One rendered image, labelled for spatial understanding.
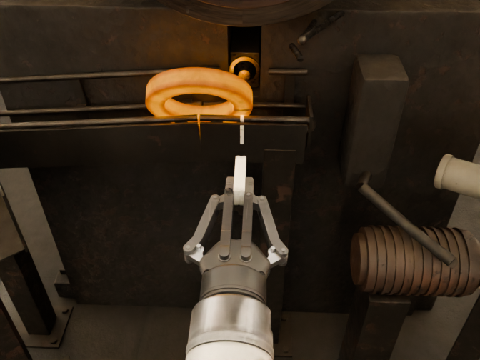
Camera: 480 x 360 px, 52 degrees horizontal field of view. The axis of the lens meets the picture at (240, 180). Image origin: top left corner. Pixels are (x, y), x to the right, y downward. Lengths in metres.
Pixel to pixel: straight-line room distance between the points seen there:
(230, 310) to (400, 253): 0.48
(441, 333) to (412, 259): 0.60
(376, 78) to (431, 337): 0.85
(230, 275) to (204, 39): 0.49
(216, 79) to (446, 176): 0.40
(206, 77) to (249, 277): 0.35
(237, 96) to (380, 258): 0.38
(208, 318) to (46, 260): 1.20
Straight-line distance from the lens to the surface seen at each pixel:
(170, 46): 0.92
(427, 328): 1.50
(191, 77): 0.77
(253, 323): 0.51
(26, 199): 1.91
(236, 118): 0.86
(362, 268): 0.92
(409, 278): 0.94
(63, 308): 1.51
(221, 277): 0.54
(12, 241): 0.86
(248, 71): 0.94
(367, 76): 0.84
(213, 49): 0.91
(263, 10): 0.77
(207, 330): 0.50
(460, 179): 0.86
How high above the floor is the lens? 1.18
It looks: 40 degrees down
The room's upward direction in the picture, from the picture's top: straight up
